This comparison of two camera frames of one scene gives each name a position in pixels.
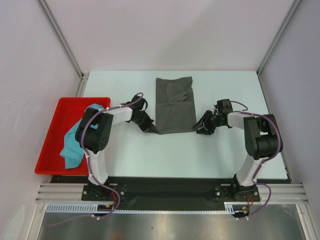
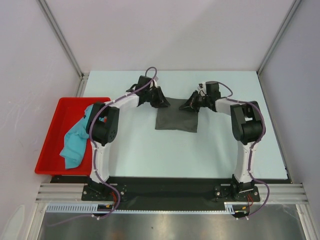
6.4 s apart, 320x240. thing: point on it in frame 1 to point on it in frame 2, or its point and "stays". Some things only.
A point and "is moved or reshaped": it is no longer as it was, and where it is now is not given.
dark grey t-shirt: (175, 111) is moved or reshaped
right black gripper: (207, 129) to (191, 104)
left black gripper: (149, 127) to (161, 101)
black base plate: (167, 190) stays
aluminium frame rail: (281, 193) stays
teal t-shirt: (71, 150) stays
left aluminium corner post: (83, 79) stays
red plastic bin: (69, 111) stays
